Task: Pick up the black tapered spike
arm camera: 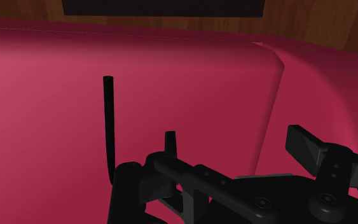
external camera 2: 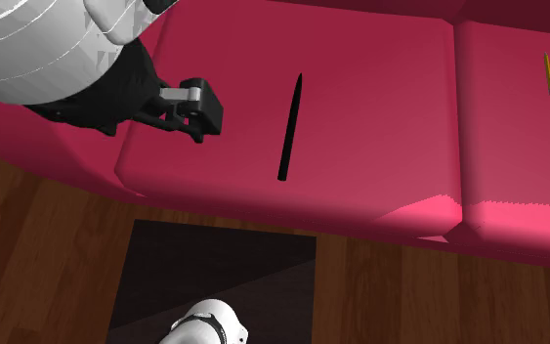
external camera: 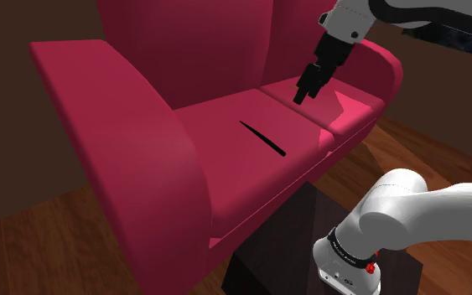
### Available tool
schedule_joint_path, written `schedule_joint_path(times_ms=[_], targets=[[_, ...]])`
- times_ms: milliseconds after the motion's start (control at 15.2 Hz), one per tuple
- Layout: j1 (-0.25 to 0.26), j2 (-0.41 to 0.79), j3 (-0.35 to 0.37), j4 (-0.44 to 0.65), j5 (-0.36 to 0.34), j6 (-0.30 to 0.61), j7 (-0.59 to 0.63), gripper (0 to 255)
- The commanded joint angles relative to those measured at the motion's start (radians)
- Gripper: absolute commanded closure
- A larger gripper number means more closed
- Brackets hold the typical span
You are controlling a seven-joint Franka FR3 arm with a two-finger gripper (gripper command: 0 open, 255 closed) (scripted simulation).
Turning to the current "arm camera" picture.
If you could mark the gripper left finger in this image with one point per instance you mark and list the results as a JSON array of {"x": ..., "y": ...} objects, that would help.
[{"x": 178, "y": 172}]

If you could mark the thin black stick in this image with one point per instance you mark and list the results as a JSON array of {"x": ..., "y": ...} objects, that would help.
[{"x": 109, "y": 124}]

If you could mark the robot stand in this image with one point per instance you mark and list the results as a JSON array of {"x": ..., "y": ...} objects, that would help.
[{"x": 163, "y": 7}]

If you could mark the red sofa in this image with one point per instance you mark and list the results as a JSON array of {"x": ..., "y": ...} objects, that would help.
[{"x": 197, "y": 93}]

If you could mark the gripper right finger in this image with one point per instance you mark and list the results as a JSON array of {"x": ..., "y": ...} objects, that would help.
[{"x": 305, "y": 149}]

